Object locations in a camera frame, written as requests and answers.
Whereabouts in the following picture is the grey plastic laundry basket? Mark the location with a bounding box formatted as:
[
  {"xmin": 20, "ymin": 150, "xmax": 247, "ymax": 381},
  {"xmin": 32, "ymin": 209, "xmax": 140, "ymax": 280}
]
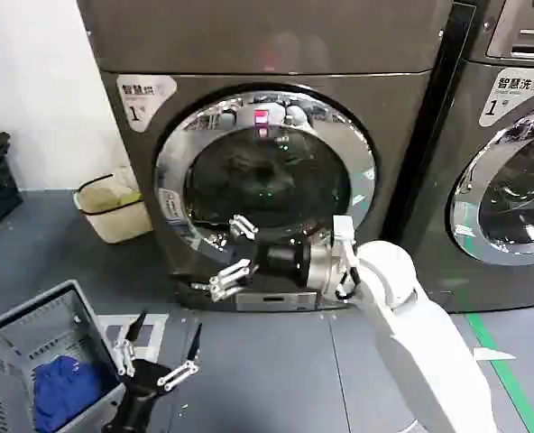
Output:
[{"xmin": 0, "ymin": 279, "xmax": 127, "ymax": 433}]

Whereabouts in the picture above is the grey stacked machine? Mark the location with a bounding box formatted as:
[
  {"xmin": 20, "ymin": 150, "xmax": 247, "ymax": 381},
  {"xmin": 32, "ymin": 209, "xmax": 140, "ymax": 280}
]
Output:
[{"xmin": 466, "ymin": 0, "xmax": 534, "ymax": 65}]

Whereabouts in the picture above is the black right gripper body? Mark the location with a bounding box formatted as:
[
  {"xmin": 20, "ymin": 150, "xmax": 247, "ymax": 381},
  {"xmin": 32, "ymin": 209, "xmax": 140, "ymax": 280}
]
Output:
[{"xmin": 256, "ymin": 242, "xmax": 312, "ymax": 289}]

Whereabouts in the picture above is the blue cloth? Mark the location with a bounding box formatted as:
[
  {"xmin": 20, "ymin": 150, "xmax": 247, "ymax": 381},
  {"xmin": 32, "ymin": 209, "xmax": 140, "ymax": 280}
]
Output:
[{"xmin": 32, "ymin": 355, "xmax": 111, "ymax": 430}]

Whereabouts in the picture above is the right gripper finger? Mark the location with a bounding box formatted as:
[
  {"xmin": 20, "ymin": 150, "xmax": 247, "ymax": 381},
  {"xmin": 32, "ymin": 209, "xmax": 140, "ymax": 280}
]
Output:
[
  {"xmin": 212, "ymin": 214, "xmax": 261, "ymax": 248},
  {"xmin": 188, "ymin": 258, "xmax": 263, "ymax": 303}
]

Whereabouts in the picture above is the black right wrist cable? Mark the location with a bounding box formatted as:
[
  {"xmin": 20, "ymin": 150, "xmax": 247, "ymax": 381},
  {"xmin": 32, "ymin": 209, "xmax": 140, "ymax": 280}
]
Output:
[{"xmin": 336, "ymin": 263, "xmax": 364, "ymax": 302}]

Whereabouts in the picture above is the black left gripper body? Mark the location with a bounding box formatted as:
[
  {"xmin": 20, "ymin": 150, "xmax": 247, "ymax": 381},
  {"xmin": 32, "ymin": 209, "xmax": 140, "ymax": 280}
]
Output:
[{"xmin": 122, "ymin": 358, "xmax": 174, "ymax": 410}]

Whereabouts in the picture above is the pale dryer number sticker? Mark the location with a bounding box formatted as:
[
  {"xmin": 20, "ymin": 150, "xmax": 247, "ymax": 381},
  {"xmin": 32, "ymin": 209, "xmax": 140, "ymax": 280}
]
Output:
[
  {"xmin": 115, "ymin": 73, "xmax": 179, "ymax": 134},
  {"xmin": 477, "ymin": 67, "xmax": 534, "ymax": 130}
]

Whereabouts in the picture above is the grey dryer with pink light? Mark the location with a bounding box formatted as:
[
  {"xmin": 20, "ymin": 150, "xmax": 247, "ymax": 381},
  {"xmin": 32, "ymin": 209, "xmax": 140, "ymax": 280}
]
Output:
[{"xmin": 77, "ymin": 0, "xmax": 478, "ymax": 315}]

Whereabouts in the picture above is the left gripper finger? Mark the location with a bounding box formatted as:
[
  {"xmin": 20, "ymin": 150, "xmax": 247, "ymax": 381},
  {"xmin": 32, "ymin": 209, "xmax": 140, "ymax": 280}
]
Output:
[
  {"xmin": 156, "ymin": 321, "xmax": 204, "ymax": 392},
  {"xmin": 112, "ymin": 309, "xmax": 149, "ymax": 379}
]

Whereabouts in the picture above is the grey dryer beside green line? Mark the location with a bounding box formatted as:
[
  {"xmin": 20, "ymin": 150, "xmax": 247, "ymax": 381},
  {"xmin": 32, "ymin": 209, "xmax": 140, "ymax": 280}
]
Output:
[{"xmin": 401, "ymin": 56, "xmax": 534, "ymax": 316}]

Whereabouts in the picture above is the beige waste bin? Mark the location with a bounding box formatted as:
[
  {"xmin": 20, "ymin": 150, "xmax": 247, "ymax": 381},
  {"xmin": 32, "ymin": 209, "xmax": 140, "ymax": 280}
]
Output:
[{"xmin": 72, "ymin": 173, "xmax": 154, "ymax": 245}]

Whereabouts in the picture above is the round glass dryer door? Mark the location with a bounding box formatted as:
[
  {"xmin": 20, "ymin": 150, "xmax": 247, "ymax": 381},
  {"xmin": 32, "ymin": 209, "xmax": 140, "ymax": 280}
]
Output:
[
  {"xmin": 446, "ymin": 100, "xmax": 534, "ymax": 268},
  {"xmin": 151, "ymin": 82, "xmax": 377, "ymax": 295}
]

